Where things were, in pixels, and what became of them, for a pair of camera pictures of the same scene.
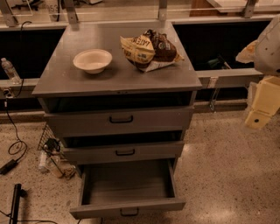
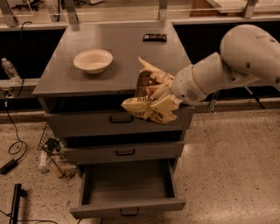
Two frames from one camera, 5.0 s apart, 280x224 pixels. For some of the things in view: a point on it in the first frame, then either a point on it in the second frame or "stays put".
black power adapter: x=8 y=166 stays put
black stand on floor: x=18 y=192 stays put
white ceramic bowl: x=94 y=61 stays put
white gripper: x=269 y=48 → x=185 y=84
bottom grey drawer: x=128 y=188 stays put
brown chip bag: x=150 y=51 → x=149 y=80
